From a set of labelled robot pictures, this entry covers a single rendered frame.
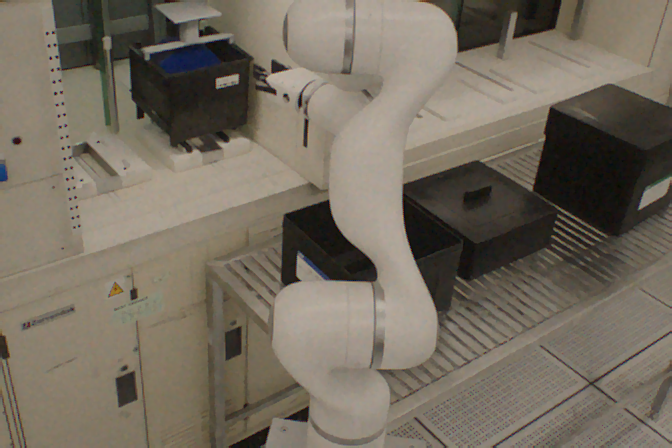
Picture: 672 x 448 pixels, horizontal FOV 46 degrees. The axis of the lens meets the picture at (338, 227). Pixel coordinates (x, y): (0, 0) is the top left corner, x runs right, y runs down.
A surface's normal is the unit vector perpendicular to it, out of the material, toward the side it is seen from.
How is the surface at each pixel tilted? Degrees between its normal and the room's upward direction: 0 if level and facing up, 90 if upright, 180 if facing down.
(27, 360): 90
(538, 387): 0
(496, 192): 0
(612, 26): 90
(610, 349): 0
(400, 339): 69
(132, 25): 90
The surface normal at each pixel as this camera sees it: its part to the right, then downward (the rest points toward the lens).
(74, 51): 0.61, 0.48
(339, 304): 0.08, -0.52
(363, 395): 0.48, -0.48
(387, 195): 0.55, 0.14
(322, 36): -0.04, 0.33
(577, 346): 0.07, -0.83
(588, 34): -0.79, 0.29
